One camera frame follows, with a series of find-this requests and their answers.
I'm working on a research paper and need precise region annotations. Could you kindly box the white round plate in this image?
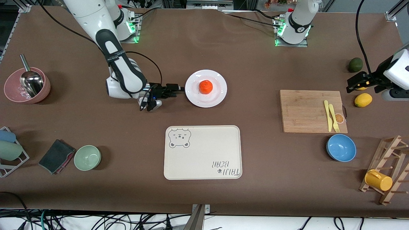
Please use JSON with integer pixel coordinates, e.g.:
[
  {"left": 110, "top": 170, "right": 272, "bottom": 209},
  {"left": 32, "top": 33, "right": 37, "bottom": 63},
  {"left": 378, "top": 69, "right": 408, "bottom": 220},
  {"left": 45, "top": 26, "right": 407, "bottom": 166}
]
[{"left": 185, "top": 69, "right": 228, "bottom": 108}]

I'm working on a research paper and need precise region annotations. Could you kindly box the orange mandarin fruit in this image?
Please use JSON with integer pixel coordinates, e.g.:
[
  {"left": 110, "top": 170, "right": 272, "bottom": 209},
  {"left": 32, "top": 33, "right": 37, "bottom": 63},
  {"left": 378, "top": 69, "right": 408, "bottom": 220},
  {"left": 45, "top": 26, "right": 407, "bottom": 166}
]
[{"left": 199, "top": 80, "right": 213, "bottom": 94}]

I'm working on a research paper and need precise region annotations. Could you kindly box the dark green lime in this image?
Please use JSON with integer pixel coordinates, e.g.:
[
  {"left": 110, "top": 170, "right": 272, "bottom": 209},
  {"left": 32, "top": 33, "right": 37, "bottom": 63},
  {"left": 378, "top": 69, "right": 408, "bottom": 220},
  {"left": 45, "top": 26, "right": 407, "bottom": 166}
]
[{"left": 348, "top": 57, "right": 364, "bottom": 73}]

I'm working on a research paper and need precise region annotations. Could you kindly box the yellow plastic fork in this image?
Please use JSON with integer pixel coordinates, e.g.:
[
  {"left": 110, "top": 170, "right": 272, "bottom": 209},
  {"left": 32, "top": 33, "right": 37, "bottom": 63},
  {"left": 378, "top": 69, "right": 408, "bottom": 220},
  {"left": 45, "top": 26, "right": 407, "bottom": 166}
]
[{"left": 329, "top": 104, "right": 340, "bottom": 133}]

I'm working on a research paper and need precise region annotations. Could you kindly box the yellow plastic knife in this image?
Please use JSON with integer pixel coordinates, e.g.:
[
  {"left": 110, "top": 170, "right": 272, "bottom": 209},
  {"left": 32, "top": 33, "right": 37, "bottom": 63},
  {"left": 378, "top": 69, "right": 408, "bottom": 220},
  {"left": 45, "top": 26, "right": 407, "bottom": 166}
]
[{"left": 323, "top": 100, "right": 333, "bottom": 132}]

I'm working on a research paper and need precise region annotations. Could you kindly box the bamboo cutting board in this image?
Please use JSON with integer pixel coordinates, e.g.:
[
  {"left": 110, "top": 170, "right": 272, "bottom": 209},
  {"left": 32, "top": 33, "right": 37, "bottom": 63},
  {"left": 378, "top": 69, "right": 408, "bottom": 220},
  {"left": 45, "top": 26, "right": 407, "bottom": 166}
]
[{"left": 280, "top": 89, "right": 348, "bottom": 134}]

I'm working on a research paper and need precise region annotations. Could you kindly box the blue plastic bowl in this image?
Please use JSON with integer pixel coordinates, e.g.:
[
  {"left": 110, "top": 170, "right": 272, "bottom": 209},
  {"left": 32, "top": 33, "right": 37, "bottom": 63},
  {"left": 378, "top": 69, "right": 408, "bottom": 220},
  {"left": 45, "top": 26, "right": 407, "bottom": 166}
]
[{"left": 326, "top": 134, "right": 357, "bottom": 162}]

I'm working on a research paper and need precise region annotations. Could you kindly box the cream bear print tray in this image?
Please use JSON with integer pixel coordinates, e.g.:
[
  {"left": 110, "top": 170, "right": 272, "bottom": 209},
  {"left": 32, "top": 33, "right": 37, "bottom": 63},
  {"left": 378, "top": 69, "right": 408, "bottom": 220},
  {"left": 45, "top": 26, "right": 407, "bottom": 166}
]
[{"left": 164, "top": 125, "right": 243, "bottom": 180}]

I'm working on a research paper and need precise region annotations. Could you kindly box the wooden peg drying rack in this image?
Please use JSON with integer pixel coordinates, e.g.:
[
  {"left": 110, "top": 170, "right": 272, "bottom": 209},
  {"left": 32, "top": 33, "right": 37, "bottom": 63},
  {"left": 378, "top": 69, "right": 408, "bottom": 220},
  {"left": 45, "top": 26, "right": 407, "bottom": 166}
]
[{"left": 359, "top": 135, "right": 409, "bottom": 205}]

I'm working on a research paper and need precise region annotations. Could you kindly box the pale green bowl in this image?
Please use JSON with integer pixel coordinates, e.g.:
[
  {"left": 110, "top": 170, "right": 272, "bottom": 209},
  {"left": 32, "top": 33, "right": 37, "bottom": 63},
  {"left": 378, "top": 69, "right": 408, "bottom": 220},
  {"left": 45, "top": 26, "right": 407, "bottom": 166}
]
[{"left": 74, "top": 145, "right": 102, "bottom": 171}]

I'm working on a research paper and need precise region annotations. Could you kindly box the yellow plastic mug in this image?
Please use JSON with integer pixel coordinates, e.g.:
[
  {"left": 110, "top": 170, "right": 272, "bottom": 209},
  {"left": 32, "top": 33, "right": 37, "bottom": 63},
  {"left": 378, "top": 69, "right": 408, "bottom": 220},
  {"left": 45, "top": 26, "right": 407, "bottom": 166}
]
[{"left": 365, "top": 169, "right": 393, "bottom": 192}]

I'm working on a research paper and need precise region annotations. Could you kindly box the dark grey folded cloth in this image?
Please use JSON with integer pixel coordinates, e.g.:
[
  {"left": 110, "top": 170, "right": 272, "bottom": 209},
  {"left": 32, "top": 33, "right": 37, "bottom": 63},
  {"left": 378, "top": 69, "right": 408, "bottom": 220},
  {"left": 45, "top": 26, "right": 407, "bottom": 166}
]
[{"left": 38, "top": 139, "right": 76, "bottom": 175}]

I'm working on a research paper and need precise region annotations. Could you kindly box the steel ladle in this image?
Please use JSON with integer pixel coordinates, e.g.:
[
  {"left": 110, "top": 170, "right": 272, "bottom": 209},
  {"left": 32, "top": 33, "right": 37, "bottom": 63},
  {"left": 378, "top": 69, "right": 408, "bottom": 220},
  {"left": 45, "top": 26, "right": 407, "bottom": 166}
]
[{"left": 20, "top": 54, "right": 44, "bottom": 98}]

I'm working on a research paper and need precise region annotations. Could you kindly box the pink bowl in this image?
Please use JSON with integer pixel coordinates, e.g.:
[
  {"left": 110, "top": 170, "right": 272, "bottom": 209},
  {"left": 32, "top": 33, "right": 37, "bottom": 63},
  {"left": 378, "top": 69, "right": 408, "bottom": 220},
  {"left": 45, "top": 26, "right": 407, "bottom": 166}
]
[{"left": 4, "top": 67, "right": 51, "bottom": 104}]

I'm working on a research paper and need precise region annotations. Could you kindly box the pale blue cup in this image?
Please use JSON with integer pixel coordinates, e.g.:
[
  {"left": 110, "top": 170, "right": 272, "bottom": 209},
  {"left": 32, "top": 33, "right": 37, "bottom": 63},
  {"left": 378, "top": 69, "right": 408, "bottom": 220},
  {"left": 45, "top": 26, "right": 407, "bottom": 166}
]
[{"left": 0, "top": 130, "right": 16, "bottom": 143}]

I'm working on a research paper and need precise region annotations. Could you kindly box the pale green cup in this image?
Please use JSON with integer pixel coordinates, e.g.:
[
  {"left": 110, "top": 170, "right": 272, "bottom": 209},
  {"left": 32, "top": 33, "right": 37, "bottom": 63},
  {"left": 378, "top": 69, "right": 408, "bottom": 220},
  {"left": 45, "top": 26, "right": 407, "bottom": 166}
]
[{"left": 0, "top": 141, "right": 23, "bottom": 161}]

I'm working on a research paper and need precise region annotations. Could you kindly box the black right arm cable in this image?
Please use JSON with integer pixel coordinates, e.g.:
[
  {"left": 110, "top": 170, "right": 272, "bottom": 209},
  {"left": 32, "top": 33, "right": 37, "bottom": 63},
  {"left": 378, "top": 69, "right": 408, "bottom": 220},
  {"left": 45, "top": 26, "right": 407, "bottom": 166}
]
[{"left": 35, "top": 0, "right": 163, "bottom": 112}]

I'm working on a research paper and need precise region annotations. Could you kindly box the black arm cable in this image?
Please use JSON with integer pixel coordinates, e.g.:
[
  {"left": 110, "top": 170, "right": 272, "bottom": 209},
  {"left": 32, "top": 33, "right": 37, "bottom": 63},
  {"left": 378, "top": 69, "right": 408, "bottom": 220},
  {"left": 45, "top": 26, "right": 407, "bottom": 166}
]
[
  {"left": 35, "top": 0, "right": 163, "bottom": 112},
  {"left": 355, "top": 0, "right": 374, "bottom": 79}
]

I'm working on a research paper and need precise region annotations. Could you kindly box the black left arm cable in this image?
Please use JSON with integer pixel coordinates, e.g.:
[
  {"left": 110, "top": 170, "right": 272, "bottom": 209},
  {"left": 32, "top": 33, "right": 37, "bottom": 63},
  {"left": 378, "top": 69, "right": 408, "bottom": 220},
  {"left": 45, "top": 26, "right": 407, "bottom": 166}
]
[{"left": 355, "top": 0, "right": 374, "bottom": 79}]

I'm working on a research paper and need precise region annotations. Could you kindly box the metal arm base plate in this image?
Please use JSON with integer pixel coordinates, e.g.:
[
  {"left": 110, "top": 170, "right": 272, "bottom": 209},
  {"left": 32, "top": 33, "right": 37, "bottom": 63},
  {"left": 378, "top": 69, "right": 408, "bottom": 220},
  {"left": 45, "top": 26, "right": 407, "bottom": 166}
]
[
  {"left": 274, "top": 16, "right": 309, "bottom": 48},
  {"left": 118, "top": 14, "right": 141, "bottom": 43}
]

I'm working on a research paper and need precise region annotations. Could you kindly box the aluminium frame profile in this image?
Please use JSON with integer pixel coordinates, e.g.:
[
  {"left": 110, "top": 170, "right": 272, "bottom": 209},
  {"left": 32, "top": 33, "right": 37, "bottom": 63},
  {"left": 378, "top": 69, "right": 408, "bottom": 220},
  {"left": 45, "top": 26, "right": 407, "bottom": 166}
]
[{"left": 385, "top": 0, "right": 409, "bottom": 21}]

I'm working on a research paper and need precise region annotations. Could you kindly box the black base cable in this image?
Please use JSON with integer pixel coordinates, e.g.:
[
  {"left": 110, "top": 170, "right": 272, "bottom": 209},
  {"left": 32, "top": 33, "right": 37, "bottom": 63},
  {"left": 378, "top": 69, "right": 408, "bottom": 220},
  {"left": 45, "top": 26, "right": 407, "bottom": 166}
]
[
  {"left": 129, "top": 6, "right": 160, "bottom": 20},
  {"left": 224, "top": 12, "right": 278, "bottom": 27}
]

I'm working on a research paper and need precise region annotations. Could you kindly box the aluminium frame structure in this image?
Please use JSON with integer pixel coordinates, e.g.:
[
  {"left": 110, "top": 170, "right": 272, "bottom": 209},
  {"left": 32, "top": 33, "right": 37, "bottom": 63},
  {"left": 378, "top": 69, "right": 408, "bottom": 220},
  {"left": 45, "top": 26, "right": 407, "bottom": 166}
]
[{"left": 161, "top": 0, "right": 256, "bottom": 12}]

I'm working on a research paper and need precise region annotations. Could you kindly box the white wire cup rack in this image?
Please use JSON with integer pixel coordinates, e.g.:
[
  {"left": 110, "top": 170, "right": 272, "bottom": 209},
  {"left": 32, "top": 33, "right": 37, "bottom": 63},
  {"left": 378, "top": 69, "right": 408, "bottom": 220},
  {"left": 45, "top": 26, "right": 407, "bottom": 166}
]
[{"left": 0, "top": 126, "right": 30, "bottom": 178}]

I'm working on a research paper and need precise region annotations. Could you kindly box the teal floor cable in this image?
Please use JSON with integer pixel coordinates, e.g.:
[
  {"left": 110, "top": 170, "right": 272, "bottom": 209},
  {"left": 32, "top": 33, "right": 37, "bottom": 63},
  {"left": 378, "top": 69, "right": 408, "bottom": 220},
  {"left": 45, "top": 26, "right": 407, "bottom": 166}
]
[{"left": 39, "top": 209, "right": 49, "bottom": 230}]

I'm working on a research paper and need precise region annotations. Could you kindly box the black floor cable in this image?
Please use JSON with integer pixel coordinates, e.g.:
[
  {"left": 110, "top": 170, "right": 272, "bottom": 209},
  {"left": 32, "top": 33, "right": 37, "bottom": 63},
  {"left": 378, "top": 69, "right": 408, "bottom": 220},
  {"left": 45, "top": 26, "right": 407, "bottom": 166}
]
[{"left": 0, "top": 191, "right": 34, "bottom": 230}]

